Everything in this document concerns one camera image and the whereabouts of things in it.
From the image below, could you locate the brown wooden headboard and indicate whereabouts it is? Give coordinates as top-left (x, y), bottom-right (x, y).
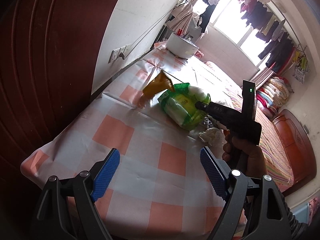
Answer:
top-left (272, 109), bottom-right (317, 197)

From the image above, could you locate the dark red wooden door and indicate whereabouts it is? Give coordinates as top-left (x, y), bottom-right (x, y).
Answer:
top-left (1, 0), bottom-right (118, 190)

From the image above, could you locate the beige tied curtain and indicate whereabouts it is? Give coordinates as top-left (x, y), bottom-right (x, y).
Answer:
top-left (166, 2), bottom-right (193, 34)

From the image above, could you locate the green plastic snack bag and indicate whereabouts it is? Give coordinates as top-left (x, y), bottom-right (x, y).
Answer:
top-left (158, 83), bottom-right (211, 131)

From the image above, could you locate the hanging dark clothes row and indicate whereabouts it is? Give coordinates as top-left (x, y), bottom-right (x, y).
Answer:
top-left (197, 0), bottom-right (311, 84)

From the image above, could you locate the white wall power socket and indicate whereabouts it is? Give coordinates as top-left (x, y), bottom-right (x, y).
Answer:
top-left (108, 44), bottom-right (131, 63)

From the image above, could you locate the orange white checkered tablecloth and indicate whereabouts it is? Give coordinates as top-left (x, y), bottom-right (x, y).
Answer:
top-left (21, 49), bottom-right (241, 239)

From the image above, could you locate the light blue plastic box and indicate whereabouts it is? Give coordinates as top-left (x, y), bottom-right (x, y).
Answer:
top-left (291, 202), bottom-right (310, 224)

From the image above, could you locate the yellow brown crumpled wrapper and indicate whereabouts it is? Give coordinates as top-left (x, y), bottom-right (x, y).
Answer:
top-left (137, 70), bottom-right (175, 108)

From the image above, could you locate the striped colourful bedspread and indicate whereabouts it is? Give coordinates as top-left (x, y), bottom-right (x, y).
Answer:
top-left (204, 61), bottom-right (293, 192)

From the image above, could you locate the stack of folded quilts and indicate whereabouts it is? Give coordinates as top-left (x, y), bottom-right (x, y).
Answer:
top-left (256, 76), bottom-right (293, 120)

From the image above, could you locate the grey white washing machine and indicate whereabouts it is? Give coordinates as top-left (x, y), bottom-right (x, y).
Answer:
top-left (187, 20), bottom-right (201, 43)

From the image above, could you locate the person's right hand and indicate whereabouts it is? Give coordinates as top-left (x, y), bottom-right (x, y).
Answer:
top-left (222, 130), bottom-right (268, 178)

